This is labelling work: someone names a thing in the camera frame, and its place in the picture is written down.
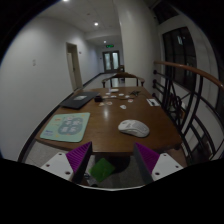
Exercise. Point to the light green mouse pad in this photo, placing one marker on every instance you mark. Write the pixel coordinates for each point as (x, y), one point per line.
(66, 127)

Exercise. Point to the wooden chair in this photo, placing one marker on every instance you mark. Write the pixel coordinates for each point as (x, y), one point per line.
(124, 75)

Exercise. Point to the white paper with pen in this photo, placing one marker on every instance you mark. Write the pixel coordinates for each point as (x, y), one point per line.
(153, 102)

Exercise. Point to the wooden handrail with black railing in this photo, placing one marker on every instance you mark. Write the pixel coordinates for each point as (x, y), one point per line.
(188, 97)

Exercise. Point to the green exit sign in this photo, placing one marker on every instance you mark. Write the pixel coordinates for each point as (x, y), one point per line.
(110, 46)

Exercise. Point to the white computer mouse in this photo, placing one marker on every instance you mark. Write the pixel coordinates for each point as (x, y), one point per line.
(134, 128)

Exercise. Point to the side door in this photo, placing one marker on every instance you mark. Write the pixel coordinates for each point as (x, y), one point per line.
(73, 66)

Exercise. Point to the white card on table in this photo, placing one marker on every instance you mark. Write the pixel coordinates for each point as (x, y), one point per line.
(123, 107)

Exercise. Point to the double glass door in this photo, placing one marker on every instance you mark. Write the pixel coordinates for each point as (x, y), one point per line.
(111, 61)

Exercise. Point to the green object under table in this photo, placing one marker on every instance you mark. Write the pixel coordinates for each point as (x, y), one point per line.
(101, 170)

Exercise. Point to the small black box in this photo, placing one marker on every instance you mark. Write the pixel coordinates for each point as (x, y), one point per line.
(98, 99)

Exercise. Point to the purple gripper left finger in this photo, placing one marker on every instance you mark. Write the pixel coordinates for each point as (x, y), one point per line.
(78, 159)

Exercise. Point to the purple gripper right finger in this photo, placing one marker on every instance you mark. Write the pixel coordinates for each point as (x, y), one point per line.
(146, 160)

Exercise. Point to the dark closed laptop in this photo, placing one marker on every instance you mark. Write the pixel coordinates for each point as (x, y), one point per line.
(78, 101)

